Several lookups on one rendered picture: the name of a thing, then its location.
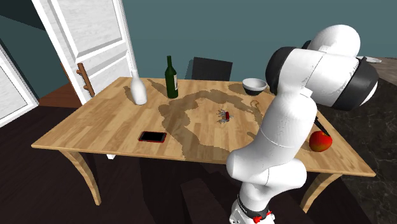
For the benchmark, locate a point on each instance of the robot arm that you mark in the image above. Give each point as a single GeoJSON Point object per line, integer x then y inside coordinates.
{"type": "Point", "coordinates": [288, 124]}

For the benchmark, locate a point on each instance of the red pocket multi-tool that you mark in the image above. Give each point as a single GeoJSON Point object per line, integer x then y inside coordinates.
{"type": "Point", "coordinates": [225, 116]}

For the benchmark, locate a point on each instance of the green wine bottle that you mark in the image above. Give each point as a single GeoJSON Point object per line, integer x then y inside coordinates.
{"type": "Point", "coordinates": [171, 83]}

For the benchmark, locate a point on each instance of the dark chair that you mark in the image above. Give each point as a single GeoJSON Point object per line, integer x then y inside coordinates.
{"type": "Point", "coordinates": [211, 69]}

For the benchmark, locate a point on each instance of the red phone with black screen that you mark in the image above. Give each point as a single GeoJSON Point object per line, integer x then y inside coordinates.
{"type": "Point", "coordinates": [152, 136]}

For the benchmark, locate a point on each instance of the white bowl with dark outside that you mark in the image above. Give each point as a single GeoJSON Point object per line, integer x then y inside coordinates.
{"type": "Point", "coordinates": [254, 85]}

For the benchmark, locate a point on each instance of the white vase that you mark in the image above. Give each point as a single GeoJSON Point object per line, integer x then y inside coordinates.
{"type": "Point", "coordinates": [138, 91]}

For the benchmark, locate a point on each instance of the wooden table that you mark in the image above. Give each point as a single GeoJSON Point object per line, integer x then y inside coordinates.
{"type": "Point", "coordinates": [108, 124]}

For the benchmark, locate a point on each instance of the black thin tool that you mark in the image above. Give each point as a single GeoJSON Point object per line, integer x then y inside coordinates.
{"type": "Point", "coordinates": [321, 125]}

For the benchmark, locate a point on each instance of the red apple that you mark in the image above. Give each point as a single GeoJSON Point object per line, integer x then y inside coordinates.
{"type": "Point", "coordinates": [320, 142]}

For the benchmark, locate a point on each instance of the white door panel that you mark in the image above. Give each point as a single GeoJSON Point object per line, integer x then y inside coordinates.
{"type": "Point", "coordinates": [11, 93]}

